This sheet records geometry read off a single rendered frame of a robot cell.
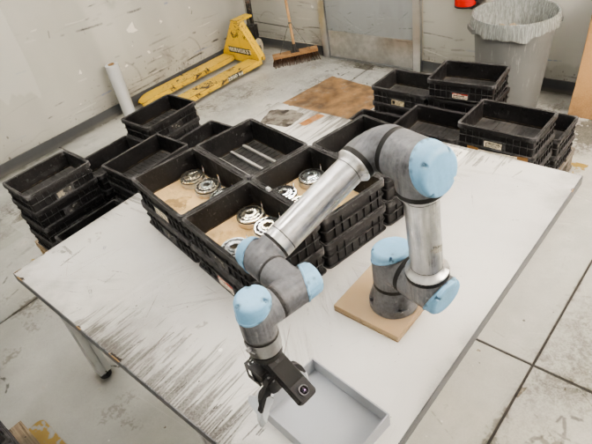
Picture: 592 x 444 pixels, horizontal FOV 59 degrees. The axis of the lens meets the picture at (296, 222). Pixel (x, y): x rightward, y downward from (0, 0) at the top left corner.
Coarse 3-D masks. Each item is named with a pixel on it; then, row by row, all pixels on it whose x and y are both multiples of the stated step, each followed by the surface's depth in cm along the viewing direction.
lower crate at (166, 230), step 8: (144, 208) 211; (152, 216) 209; (152, 224) 216; (160, 224) 208; (160, 232) 211; (168, 232) 203; (176, 232) 192; (176, 240) 200; (184, 240) 189; (184, 248) 199; (192, 248) 191; (192, 256) 195
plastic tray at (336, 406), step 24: (312, 360) 147; (312, 384) 146; (336, 384) 144; (288, 408) 141; (312, 408) 140; (336, 408) 139; (360, 408) 138; (288, 432) 131; (312, 432) 135; (336, 432) 134; (360, 432) 133
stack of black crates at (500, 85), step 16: (448, 64) 326; (464, 64) 321; (480, 64) 315; (496, 64) 310; (432, 80) 308; (448, 80) 327; (464, 80) 324; (480, 80) 320; (496, 80) 315; (432, 96) 314; (448, 96) 309; (464, 96) 302; (480, 96) 298; (496, 96) 300; (464, 112) 308
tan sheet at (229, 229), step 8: (224, 224) 190; (232, 224) 189; (208, 232) 187; (216, 232) 187; (224, 232) 186; (232, 232) 185; (240, 232) 184; (248, 232) 184; (216, 240) 183; (224, 240) 182
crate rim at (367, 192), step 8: (296, 152) 202; (320, 152) 200; (328, 152) 198; (272, 168) 196; (256, 176) 193; (376, 176) 181; (264, 184) 188; (376, 184) 177; (272, 192) 183; (360, 192) 175; (368, 192) 176; (288, 200) 178; (352, 200) 172; (360, 200) 175; (344, 208) 171; (328, 216) 168; (336, 216) 169; (320, 224) 168
